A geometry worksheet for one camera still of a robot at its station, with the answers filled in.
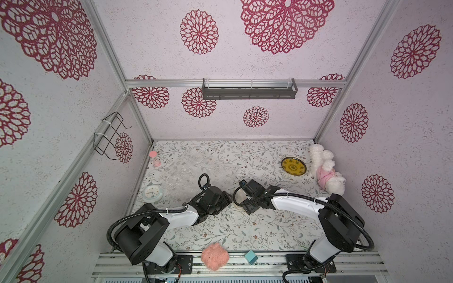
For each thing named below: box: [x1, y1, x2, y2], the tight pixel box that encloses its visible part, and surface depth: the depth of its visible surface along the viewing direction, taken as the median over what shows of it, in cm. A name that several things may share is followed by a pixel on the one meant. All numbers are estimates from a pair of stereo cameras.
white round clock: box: [142, 183, 164, 203], surface depth 94 cm
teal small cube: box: [244, 249, 259, 265], surface depth 76 cm
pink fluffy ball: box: [201, 242, 230, 272], surface depth 73 cm
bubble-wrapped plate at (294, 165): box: [280, 156, 308, 177], surface depth 108 cm
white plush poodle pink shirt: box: [309, 143, 347, 196], surface depth 93 cm
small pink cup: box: [152, 158, 162, 168], surface depth 109 cm
